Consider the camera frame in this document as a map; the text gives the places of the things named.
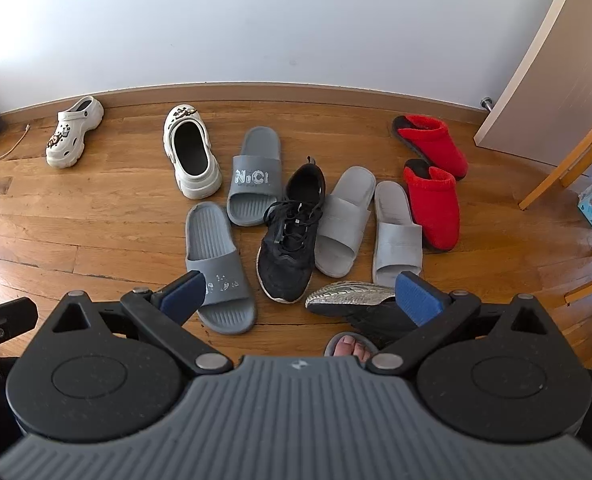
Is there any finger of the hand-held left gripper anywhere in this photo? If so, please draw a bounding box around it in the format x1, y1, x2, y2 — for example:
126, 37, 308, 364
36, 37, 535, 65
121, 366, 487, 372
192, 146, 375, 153
0, 297, 39, 348

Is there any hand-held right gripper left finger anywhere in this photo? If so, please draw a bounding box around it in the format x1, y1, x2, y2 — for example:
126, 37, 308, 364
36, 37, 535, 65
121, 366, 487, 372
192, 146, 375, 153
50, 270, 233, 377

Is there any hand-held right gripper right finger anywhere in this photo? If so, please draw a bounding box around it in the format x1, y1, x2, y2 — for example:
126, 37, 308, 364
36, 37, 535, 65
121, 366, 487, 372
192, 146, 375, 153
367, 272, 547, 376

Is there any black sneaker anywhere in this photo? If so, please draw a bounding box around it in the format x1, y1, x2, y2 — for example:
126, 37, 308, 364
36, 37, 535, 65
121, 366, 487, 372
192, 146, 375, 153
305, 281, 421, 351
256, 156, 327, 304

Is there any white clog with charms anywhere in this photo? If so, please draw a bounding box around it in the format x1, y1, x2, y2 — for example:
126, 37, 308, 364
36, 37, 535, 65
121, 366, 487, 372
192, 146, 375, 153
163, 104, 223, 200
44, 95, 105, 169

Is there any dark grey slide worn print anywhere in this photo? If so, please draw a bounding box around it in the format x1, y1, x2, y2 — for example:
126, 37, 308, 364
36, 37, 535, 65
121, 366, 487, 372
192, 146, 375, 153
185, 201, 257, 335

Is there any light grey slide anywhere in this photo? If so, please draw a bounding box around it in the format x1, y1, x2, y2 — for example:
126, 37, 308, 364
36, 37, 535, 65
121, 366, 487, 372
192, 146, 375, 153
315, 166, 377, 279
372, 180, 423, 288

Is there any person's right foot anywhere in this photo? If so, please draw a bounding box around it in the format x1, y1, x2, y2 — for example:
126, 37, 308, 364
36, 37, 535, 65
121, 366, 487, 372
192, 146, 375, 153
333, 337, 377, 367

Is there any red fleece slipper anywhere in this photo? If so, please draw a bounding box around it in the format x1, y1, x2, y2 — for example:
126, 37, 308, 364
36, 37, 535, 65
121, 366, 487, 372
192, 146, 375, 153
392, 114, 469, 182
402, 158, 461, 253

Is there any person's foot in slide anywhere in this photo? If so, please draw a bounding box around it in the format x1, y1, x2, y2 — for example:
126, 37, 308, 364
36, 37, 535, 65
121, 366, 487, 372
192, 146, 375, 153
323, 331, 381, 358

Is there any dark grey slide clear print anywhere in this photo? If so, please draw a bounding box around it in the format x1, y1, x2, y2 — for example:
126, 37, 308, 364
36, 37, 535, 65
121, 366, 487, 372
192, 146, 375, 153
226, 126, 283, 227

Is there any wooden chair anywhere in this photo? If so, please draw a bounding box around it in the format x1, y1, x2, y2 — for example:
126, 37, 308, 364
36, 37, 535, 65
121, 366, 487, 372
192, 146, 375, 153
518, 109, 592, 306

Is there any beige door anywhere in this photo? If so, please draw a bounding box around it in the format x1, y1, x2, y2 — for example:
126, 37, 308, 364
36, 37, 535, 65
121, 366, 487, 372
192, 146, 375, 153
473, 0, 592, 163

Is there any white cable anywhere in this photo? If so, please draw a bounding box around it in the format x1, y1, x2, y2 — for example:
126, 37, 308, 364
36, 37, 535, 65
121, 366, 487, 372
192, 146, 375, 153
0, 124, 31, 166

